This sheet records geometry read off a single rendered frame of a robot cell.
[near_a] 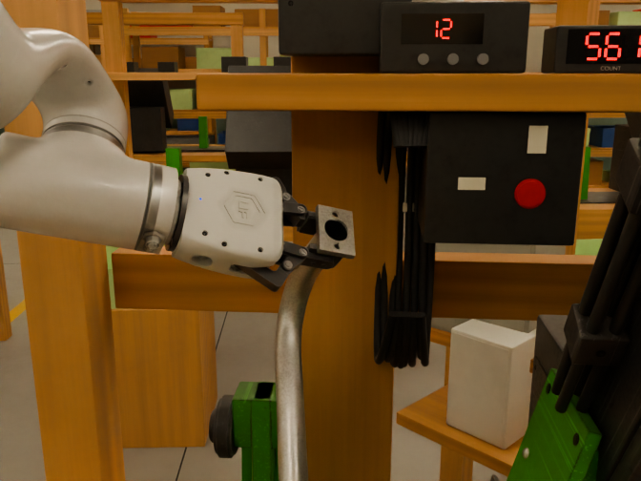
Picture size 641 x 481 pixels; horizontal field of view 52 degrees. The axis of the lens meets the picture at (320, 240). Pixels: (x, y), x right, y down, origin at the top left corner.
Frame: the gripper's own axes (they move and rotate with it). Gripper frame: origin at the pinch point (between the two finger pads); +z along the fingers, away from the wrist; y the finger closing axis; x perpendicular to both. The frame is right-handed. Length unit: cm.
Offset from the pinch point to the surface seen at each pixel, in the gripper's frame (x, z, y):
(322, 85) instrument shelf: -7.0, -2.0, 15.1
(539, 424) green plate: -6.2, 18.3, -19.7
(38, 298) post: 38.7, -26.1, 7.6
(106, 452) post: 54, -12, -9
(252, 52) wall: 622, 202, 742
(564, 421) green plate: -11.1, 16.5, -21.0
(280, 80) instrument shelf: -5.2, -6.1, 16.0
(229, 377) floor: 265, 70, 85
